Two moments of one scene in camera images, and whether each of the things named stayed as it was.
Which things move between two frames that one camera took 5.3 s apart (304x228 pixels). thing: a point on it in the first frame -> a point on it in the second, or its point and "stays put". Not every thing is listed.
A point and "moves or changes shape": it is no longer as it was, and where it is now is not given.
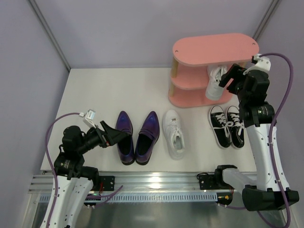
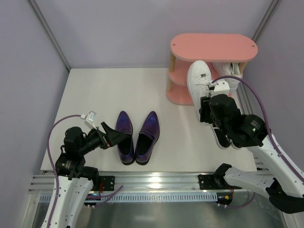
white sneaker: x=214 y=91 moves or changes shape
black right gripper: x=236 y=80 -> x=204 y=109
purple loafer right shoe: x=147 y=138 stays put
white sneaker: x=174 y=134 -> x=198 y=77
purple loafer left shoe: x=126 y=147 stays put
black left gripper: x=104 y=138 stays put
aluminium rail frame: x=144 y=182 stays put
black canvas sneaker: x=220 y=126 stays put
